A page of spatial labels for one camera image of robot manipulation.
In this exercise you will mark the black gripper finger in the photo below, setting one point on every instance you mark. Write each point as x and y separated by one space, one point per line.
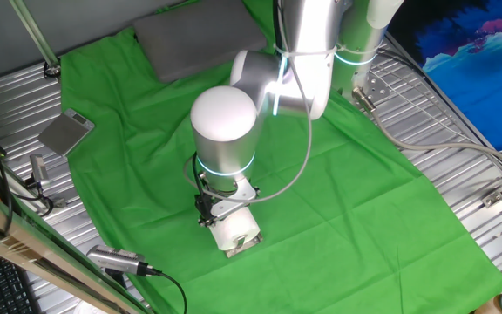
255 192
205 222

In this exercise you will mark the white toilet paper roll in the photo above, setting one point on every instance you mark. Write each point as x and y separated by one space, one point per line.
233 229

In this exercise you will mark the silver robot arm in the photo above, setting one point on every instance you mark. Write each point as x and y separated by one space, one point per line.
225 144

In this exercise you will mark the chrome toilet paper holder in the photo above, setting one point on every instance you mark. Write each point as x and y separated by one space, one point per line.
244 249

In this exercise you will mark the green cloth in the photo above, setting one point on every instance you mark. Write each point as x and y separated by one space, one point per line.
320 196

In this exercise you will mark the grey flat pad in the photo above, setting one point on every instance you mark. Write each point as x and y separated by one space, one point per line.
190 43

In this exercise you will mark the silver digital scale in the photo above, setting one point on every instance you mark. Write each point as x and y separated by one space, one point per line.
65 133

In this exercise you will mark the blue painted poster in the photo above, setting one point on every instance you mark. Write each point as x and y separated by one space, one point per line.
473 78

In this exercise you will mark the silver ribbed camera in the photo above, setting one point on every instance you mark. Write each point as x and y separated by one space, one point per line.
116 258

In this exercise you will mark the small metal bracket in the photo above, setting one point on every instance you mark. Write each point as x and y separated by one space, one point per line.
60 203

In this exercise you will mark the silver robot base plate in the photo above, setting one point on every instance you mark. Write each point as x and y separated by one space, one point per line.
377 87

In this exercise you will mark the small silver camera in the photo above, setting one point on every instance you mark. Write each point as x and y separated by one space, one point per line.
38 170

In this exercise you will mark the aluminium frame beam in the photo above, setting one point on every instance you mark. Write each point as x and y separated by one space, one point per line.
15 244

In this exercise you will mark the aluminium frame post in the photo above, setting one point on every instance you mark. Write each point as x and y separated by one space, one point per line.
37 37

